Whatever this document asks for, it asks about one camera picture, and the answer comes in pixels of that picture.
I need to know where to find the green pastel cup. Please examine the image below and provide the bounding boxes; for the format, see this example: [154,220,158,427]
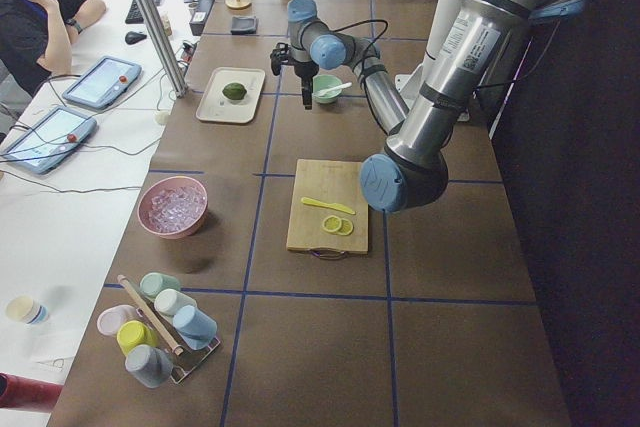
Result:
[139,272,181,301]

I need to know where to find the wooden rack handle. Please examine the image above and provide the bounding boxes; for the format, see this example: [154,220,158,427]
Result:
[117,275,185,356]

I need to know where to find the grey folded cloth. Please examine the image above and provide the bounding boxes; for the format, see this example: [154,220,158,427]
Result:
[230,16,258,35]

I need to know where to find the grey pastel cup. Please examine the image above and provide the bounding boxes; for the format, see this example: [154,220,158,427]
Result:
[125,344,173,389]

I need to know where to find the teach pendant tablet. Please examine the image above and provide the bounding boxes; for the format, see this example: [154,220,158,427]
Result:
[62,56,142,111]
[1,106,98,175]

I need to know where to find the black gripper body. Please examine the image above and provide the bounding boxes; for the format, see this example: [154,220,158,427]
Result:
[270,42,319,90]

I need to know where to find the upper teach pendant tablet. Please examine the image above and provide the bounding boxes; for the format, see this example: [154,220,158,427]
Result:
[62,56,142,111]

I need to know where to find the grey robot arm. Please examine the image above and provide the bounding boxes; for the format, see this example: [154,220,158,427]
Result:
[271,0,586,212]

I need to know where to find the lower teach pendant tablet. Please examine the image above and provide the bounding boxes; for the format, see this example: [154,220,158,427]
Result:
[1,106,98,175]

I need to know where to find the pink pastel cup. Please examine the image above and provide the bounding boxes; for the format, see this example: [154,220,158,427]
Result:
[96,304,138,337]

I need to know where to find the yellow plastic knife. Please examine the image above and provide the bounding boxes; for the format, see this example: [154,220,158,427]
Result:
[300,197,356,215]

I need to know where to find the green avocado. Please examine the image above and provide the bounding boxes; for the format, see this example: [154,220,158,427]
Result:
[222,82,247,102]

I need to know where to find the light green bowl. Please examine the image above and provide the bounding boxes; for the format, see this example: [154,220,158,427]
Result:
[312,74,342,104]

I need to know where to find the yellow pastel cup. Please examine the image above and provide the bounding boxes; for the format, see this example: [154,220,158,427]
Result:
[116,320,158,356]

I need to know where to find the bamboo cutting board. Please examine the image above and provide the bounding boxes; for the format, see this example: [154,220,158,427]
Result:
[286,159,369,258]

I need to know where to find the seated person in black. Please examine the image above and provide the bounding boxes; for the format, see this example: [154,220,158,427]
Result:
[1,0,106,97]

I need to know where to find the white rabbit tray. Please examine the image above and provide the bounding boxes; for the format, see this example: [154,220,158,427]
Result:
[195,67,265,124]

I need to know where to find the cream cup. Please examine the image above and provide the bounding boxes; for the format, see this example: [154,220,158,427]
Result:
[154,288,197,319]

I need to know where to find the clear ice cubes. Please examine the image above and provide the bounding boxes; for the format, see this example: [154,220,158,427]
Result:
[146,185,206,233]

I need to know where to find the paper cup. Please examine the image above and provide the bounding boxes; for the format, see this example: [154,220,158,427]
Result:
[5,295,49,325]

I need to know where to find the black computer mouse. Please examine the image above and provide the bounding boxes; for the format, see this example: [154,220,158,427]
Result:
[124,31,147,45]

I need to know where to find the white wire rack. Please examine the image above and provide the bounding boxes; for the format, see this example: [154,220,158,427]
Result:
[106,301,220,384]

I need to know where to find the white plastic spoon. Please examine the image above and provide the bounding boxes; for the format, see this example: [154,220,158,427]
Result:
[313,82,352,98]

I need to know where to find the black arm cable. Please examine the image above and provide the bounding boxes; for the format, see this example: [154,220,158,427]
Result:
[329,19,390,73]

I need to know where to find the black box with label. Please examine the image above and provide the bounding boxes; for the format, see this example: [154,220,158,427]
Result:
[188,0,215,36]

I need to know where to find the aluminium frame post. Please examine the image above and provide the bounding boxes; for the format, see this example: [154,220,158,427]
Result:
[136,0,188,98]

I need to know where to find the pink bowl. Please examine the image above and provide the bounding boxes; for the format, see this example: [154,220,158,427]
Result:
[137,176,208,239]

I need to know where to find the light blue cup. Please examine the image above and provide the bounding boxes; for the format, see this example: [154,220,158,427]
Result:
[172,305,218,350]

